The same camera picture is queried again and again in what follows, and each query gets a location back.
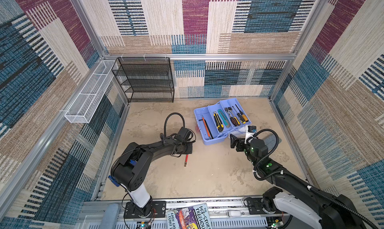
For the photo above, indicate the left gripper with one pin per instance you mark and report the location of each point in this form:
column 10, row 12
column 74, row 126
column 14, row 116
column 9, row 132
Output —
column 189, row 148

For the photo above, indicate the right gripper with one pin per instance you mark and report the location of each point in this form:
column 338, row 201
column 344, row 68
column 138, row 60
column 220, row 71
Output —
column 240, row 142

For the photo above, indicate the red hex key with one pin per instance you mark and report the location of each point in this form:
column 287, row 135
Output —
column 186, row 160

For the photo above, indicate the teal utility knife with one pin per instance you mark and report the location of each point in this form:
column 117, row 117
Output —
column 224, row 118

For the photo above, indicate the red handled pliers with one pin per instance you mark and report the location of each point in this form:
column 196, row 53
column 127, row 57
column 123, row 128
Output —
column 231, row 118

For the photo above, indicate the yellow black utility knife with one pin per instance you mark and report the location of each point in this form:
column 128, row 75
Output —
column 219, row 124

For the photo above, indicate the black yellow screwdriver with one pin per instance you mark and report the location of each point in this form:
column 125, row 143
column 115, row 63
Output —
column 242, row 120

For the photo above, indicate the white and blue toolbox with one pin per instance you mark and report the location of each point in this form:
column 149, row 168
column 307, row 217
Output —
column 208, row 114

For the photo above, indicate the wooden handle screwdriver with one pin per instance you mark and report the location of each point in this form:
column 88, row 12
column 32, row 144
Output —
column 242, row 114

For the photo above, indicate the orange hex key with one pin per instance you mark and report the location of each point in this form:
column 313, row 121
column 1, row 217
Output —
column 207, row 128

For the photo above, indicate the black hex key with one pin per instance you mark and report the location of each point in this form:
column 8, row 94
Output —
column 210, row 132

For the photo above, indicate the yellow handled pliers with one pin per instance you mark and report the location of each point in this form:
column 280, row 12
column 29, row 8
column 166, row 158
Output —
column 233, row 115

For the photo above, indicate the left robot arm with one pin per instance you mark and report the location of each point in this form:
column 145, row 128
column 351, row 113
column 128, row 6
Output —
column 130, row 169

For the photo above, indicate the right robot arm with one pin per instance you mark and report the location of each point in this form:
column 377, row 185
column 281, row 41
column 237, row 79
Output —
column 290, row 194

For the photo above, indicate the grey sponge block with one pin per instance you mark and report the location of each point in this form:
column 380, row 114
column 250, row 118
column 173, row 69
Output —
column 270, row 141

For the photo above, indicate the colourful treehouse book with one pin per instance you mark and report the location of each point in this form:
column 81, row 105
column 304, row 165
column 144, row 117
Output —
column 194, row 217

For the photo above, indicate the blue tape dispenser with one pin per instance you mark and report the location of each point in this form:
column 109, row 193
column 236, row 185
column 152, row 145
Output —
column 114, row 181

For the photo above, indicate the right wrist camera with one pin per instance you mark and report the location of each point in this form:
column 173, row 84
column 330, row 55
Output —
column 251, row 130

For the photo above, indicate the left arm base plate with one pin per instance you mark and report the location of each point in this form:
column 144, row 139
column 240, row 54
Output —
column 156, row 209

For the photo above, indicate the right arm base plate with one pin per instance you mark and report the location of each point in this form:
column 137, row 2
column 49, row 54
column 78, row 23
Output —
column 256, row 207

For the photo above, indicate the black wire mesh shelf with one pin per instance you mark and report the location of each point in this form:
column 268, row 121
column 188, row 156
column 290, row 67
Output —
column 145, row 79

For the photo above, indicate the white wire mesh basket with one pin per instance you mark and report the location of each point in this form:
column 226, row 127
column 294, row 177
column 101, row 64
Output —
column 87, row 101

